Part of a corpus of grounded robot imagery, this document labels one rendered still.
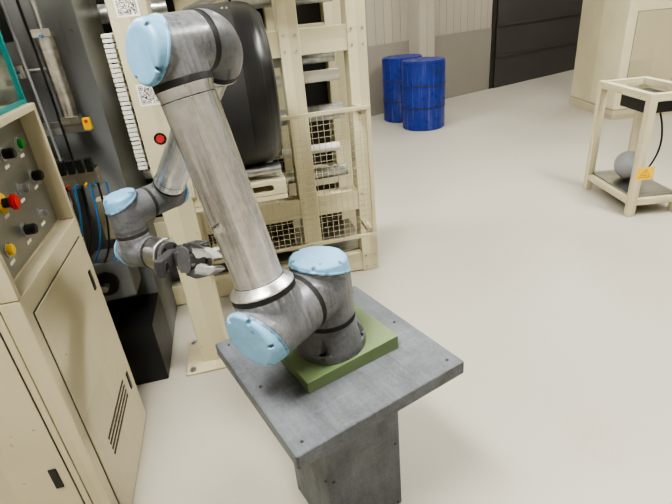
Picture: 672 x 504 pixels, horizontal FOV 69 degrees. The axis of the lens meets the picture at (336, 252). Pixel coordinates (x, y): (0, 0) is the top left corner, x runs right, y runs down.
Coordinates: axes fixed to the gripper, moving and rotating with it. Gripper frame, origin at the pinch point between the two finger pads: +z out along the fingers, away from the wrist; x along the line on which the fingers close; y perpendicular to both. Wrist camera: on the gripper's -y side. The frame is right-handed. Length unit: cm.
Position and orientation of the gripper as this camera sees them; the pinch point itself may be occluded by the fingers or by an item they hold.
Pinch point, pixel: (217, 263)
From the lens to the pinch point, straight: 126.7
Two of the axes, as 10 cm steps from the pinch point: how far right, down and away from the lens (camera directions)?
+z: 8.8, 0.9, -4.7
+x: 0.4, 9.7, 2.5
